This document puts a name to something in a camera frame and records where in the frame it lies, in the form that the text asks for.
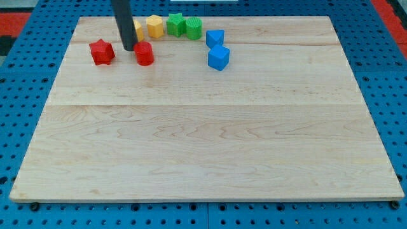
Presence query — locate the blue cube block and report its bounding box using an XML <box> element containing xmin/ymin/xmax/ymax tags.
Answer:
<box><xmin>208</xmin><ymin>45</ymin><xmax>230</xmax><ymax>71</ymax></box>

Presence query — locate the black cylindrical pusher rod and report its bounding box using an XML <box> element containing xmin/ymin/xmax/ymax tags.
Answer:
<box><xmin>111</xmin><ymin>0</ymin><xmax>138</xmax><ymax>52</ymax></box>

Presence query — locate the yellow heart block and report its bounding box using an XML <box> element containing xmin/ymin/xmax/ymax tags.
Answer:
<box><xmin>133</xmin><ymin>20</ymin><xmax>144</xmax><ymax>42</ymax></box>

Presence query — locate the red star block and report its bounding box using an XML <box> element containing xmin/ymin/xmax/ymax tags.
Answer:
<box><xmin>89</xmin><ymin>39</ymin><xmax>115</xmax><ymax>66</ymax></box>

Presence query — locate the light wooden board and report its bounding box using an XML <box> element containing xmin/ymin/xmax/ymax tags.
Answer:
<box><xmin>10</xmin><ymin>16</ymin><xmax>404</xmax><ymax>203</ymax></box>

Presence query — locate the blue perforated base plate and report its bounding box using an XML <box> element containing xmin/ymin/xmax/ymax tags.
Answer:
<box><xmin>1</xmin><ymin>1</ymin><xmax>406</xmax><ymax>228</ymax></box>

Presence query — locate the red cylinder block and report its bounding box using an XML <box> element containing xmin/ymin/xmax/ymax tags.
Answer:
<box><xmin>133</xmin><ymin>41</ymin><xmax>154</xmax><ymax>66</ymax></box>

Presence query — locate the blue triangle block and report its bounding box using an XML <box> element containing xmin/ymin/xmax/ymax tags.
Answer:
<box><xmin>206</xmin><ymin>30</ymin><xmax>224</xmax><ymax>48</ymax></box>

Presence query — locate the green star block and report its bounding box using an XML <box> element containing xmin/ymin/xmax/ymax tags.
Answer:
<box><xmin>166</xmin><ymin>13</ymin><xmax>186</xmax><ymax>38</ymax></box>

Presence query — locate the green cylinder block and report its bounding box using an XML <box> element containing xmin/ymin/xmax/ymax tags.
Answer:
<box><xmin>186</xmin><ymin>17</ymin><xmax>202</xmax><ymax>40</ymax></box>

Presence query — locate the yellow hexagon block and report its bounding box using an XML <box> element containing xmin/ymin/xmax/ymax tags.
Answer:
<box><xmin>146</xmin><ymin>15</ymin><xmax>164</xmax><ymax>38</ymax></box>

